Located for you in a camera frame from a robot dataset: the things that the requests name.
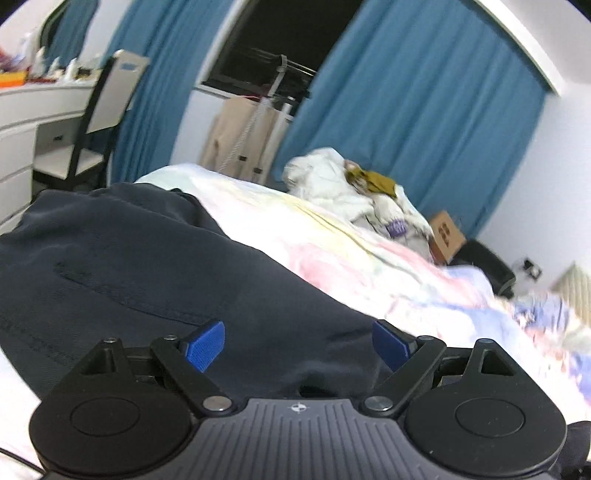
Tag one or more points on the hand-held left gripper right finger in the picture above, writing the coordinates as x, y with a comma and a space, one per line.
390, 344

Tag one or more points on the mustard yellow cloth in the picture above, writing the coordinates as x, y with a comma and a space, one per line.
376, 181

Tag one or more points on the beige hanging garment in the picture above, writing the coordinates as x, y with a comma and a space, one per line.
242, 138

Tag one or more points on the black and white chair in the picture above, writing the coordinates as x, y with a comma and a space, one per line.
97, 120

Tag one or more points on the pastel floral bed blanket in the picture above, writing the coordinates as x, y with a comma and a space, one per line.
369, 272

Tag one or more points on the orange box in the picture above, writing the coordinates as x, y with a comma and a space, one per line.
11, 79

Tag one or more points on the dark window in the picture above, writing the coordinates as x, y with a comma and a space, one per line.
286, 41

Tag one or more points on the white desk with drawers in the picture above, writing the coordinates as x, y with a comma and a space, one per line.
27, 120

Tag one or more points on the metal clothes drying rack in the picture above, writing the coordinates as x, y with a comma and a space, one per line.
277, 92

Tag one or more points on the white crumpled garment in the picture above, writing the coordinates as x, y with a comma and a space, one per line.
341, 194

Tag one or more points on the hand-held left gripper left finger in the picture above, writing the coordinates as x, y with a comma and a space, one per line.
206, 347

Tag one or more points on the dark navy pants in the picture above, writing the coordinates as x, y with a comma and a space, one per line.
152, 277

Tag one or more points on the wall socket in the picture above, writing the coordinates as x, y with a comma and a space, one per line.
532, 268

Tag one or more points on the cardboard box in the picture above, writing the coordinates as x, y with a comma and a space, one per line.
445, 237

